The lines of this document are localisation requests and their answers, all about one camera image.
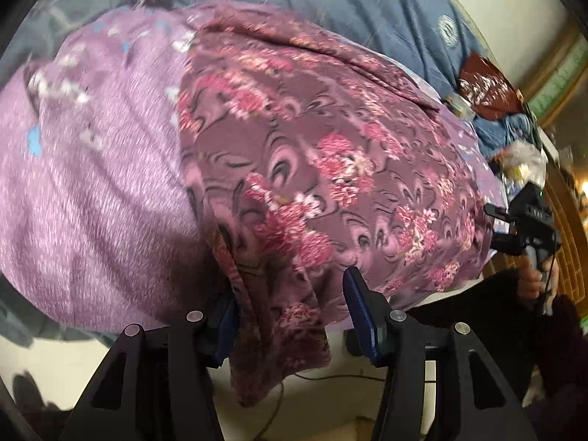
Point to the maroon floral patterned garment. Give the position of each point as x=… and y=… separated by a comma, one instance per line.
x=304, y=155

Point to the white plastic bag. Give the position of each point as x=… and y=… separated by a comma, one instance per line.
x=522, y=162

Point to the blue plaid quilt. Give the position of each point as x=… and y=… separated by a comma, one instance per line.
x=429, y=38

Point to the person's right hand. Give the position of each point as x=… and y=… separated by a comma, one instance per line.
x=534, y=283

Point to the dark red plastic bag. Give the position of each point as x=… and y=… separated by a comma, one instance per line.
x=487, y=90

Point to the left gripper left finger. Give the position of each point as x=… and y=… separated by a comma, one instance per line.
x=155, y=384

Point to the purple floral bed sheet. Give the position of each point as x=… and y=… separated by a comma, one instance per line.
x=102, y=237

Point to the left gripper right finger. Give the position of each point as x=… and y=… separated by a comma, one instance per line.
x=441, y=384

